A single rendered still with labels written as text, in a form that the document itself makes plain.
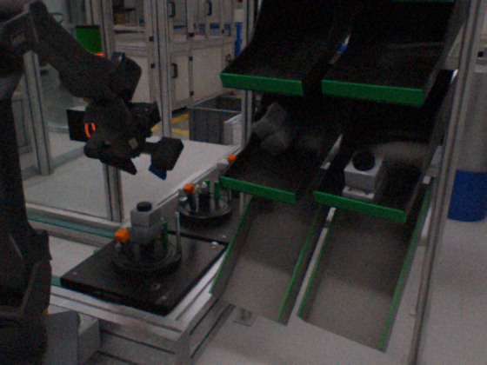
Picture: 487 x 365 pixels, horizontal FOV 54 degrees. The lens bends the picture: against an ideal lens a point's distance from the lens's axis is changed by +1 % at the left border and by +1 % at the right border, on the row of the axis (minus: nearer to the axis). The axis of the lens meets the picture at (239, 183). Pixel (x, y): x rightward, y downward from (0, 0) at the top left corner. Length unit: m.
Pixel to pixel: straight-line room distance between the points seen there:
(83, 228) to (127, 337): 0.42
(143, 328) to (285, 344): 0.28
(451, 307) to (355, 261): 0.38
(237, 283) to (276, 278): 0.07
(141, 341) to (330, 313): 0.32
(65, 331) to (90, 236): 0.53
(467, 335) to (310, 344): 0.31
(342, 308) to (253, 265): 0.16
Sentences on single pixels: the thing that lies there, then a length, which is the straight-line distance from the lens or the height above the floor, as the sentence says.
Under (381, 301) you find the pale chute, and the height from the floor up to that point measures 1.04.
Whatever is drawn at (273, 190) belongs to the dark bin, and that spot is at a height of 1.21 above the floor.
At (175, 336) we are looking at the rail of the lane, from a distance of 0.81.
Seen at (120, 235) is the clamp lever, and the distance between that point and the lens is 0.89.
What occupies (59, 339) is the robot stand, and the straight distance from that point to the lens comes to 0.68.
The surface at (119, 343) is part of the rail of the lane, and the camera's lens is 0.88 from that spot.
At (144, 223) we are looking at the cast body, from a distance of 0.94.
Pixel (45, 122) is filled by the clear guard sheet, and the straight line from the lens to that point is 1.25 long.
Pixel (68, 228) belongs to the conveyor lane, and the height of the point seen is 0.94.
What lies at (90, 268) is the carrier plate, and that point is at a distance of 1.00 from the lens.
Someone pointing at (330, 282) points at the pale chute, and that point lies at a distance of 0.80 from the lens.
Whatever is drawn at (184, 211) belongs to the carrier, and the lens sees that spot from 1.16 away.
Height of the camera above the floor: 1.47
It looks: 21 degrees down
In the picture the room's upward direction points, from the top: 1 degrees clockwise
